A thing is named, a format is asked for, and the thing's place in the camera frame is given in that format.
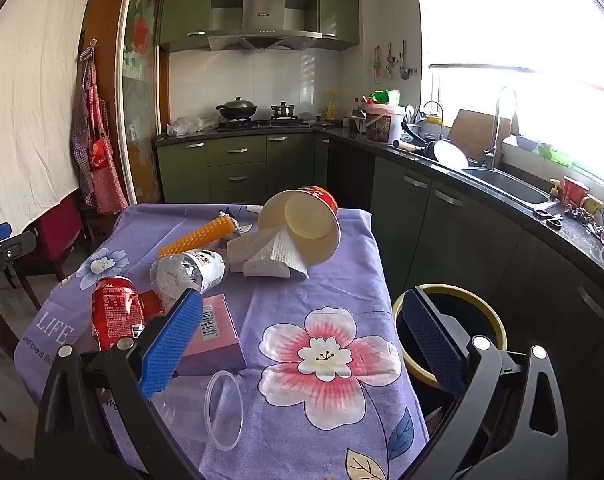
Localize red instant noodle cup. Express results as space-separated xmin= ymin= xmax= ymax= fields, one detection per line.
xmin=258 ymin=185 xmax=341 ymax=266

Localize wall-hung kitchen utensils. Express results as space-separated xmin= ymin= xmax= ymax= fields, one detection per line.
xmin=372 ymin=40 xmax=415 ymax=86

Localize black wok with lid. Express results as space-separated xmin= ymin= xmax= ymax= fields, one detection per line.
xmin=216 ymin=96 xmax=259 ymax=121

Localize chair with red cloth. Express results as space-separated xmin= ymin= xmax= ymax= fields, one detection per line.
xmin=12 ymin=195 xmax=87 ymax=311

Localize red wrapper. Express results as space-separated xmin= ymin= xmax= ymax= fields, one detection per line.
xmin=139 ymin=290 xmax=167 ymax=318

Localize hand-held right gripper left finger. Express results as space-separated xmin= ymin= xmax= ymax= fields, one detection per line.
xmin=34 ymin=287 xmax=205 ymax=480

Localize red soda can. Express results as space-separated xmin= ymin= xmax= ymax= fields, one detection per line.
xmin=92 ymin=276 xmax=147 ymax=352

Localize green upper kitchen cabinets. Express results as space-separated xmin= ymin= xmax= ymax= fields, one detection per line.
xmin=159 ymin=0 xmax=360 ymax=53

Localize kitchen window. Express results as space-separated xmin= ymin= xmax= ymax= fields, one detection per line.
xmin=417 ymin=0 xmax=604 ymax=181

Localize steel kitchen faucet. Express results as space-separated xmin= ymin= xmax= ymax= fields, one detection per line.
xmin=483 ymin=86 xmax=519 ymax=170

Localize red printed cup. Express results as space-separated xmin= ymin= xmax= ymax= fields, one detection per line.
xmin=562 ymin=176 xmax=590 ymax=206

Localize clear plastic cup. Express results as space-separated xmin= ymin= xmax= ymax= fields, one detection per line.
xmin=152 ymin=370 xmax=244 ymax=452

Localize crumpled clear plastic bag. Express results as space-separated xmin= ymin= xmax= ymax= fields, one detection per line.
xmin=167 ymin=116 xmax=220 ymax=137

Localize green plastic container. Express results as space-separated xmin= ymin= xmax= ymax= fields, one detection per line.
xmin=537 ymin=142 xmax=575 ymax=168

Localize white hanging sheet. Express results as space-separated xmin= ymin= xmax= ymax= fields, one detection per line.
xmin=0 ymin=0 xmax=97 ymax=228

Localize black scissors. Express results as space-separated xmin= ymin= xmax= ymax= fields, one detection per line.
xmin=533 ymin=207 xmax=565 ymax=226

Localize yellow-rimmed trash bin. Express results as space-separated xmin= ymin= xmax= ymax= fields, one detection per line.
xmin=392 ymin=284 xmax=508 ymax=411

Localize pink cardboard box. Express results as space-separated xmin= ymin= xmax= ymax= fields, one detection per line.
xmin=174 ymin=294 xmax=247 ymax=376

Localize steel kitchen sink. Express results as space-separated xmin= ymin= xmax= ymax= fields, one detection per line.
xmin=462 ymin=167 xmax=558 ymax=206

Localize purple floral tablecloth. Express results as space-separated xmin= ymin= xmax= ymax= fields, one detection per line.
xmin=14 ymin=203 xmax=430 ymax=480

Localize clear plastic bottle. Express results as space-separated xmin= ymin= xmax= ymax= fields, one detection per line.
xmin=149 ymin=249 xmax=227 ymax=311

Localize lidded plastic bucket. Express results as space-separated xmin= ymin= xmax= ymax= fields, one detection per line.
xmin=364 ymin=102 xmax=405 ymax=146

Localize green lower kitchen cabinets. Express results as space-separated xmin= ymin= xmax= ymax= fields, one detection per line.
xmin=154 ymin=130 xmax=604 ymax=461

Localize pan with white inside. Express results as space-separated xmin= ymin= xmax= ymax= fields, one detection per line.
xmin=427 ymin=140 xmax=470 ymax=170

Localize floral glass sliding door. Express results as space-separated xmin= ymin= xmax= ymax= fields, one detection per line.
xmin=116 ymin=0 xmax=165 ymax=206

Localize blue gingham apron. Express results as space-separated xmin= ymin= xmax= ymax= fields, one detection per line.
xmin=72 ymin=85 xmax=97 ymax=206

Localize gas stove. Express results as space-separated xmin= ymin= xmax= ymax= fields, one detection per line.
xmin=217 ymin=116 xmax=313 ymax=131

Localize white crumpled paper towel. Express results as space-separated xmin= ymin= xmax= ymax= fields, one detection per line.
xmin=227 ymin=226 xmax=311 ymax=281

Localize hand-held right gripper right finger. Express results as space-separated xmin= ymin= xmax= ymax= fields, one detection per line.
xmin=399 ymin=287 xmax=570 ymax=480

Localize brown cutting board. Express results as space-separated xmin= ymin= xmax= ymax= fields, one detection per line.
xmin=449 ymin=109 xmax=513 ymax=161

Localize orange corn-shaped roll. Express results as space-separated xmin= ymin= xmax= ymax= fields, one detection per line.
xmin=158 ymin=212 xmax=240 ymax=259

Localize steel range hood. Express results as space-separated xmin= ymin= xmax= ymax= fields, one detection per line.
xmin=207 ymin=0 xmax=353 ymax=53

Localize red checked apron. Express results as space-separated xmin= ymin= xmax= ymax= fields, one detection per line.
xmin=84 ymin=40 xmax=130 ymax=215

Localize green kitchen cabinets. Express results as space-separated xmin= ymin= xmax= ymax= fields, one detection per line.
xmin=154 ymin=130 xmax=604 ymax=461
xmin=159 ymin=0 xmax=360 ymax=53

